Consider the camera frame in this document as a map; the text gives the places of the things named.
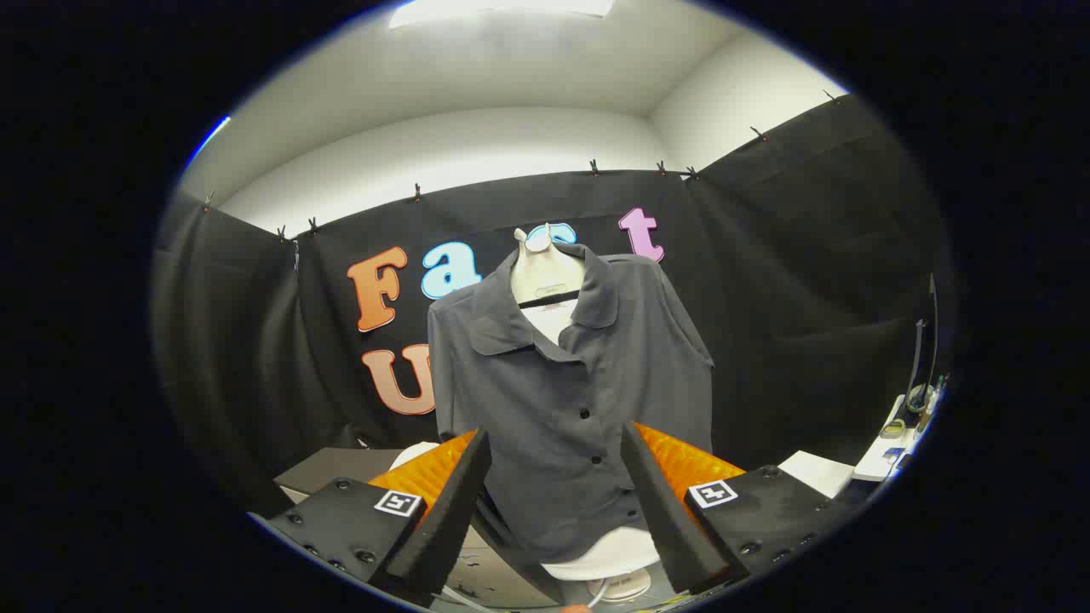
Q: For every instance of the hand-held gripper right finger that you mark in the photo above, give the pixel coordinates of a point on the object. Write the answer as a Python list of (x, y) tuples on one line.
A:
[(664, 511)]

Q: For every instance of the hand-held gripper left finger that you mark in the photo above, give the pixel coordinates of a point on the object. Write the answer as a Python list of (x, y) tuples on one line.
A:
[(451, 511)]

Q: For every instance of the grey collared shirt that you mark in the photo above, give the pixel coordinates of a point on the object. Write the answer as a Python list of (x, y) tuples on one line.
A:
[(553, 400)]

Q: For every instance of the white stand base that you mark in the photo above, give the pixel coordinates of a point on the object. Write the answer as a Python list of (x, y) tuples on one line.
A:
[(609, 553)]

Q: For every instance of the grey cabinet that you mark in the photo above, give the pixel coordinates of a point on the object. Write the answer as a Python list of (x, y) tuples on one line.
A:
[(332, 466)]

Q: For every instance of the white box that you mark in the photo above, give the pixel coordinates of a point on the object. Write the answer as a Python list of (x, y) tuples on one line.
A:
[(817, 472)]

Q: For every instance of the white ironing board panel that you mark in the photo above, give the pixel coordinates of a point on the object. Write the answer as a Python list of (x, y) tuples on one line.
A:
[(552, 322)]

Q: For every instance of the ceiling light panel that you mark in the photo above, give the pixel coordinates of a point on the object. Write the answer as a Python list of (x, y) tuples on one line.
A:
[(502, 10)]

